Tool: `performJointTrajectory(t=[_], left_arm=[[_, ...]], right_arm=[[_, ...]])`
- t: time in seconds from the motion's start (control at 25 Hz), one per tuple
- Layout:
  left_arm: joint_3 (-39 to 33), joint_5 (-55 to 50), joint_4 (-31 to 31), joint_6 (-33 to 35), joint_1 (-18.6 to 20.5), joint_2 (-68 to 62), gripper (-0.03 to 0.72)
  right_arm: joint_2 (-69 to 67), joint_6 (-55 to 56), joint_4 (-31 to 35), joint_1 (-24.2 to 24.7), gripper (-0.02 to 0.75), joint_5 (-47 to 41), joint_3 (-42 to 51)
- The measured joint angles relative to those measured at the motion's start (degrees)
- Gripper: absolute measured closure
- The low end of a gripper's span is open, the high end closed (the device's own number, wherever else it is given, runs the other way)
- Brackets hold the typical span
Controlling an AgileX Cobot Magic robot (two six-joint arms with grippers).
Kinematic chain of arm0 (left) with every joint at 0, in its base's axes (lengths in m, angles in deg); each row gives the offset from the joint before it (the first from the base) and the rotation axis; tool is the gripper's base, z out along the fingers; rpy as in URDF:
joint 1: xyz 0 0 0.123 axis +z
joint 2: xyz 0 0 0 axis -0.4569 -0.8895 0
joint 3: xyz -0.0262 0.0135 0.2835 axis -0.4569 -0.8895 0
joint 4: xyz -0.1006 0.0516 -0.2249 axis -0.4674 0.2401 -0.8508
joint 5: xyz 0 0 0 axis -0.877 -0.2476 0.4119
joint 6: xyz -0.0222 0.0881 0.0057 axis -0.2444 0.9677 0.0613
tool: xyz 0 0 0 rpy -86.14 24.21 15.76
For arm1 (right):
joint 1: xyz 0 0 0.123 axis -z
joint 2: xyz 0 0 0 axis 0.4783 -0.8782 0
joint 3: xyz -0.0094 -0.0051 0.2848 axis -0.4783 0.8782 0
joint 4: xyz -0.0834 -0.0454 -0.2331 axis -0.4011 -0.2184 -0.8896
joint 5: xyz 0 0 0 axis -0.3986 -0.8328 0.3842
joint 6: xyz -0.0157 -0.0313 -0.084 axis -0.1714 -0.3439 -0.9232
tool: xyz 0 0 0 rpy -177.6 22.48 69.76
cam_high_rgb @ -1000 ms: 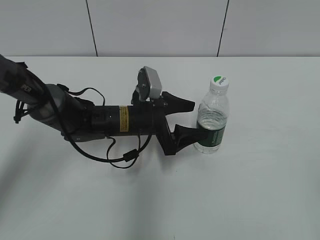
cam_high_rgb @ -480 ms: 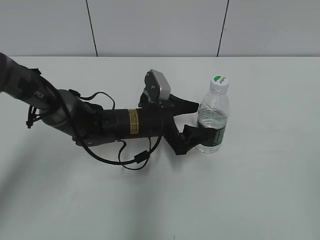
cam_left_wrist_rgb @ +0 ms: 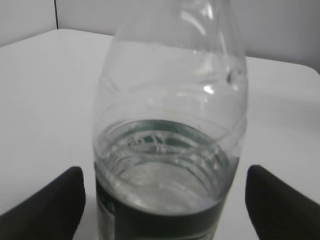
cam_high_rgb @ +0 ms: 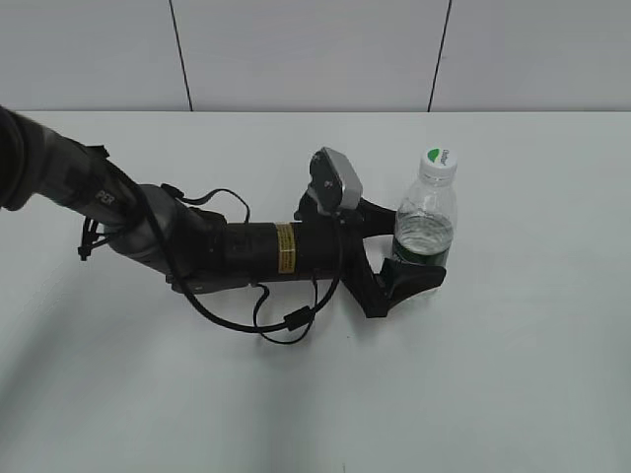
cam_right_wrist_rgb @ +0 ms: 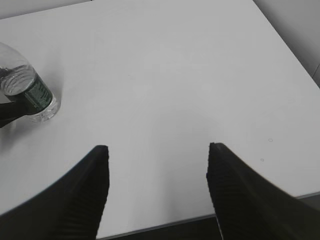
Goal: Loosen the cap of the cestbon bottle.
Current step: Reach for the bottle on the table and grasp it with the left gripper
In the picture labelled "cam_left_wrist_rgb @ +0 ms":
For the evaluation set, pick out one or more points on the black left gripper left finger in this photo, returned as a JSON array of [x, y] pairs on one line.
[[52, 213]]

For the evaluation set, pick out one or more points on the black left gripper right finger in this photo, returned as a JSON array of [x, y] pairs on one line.
[[277, 211]]

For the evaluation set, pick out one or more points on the clear plastic water bottle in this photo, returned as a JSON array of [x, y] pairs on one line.
[[170, 117]]

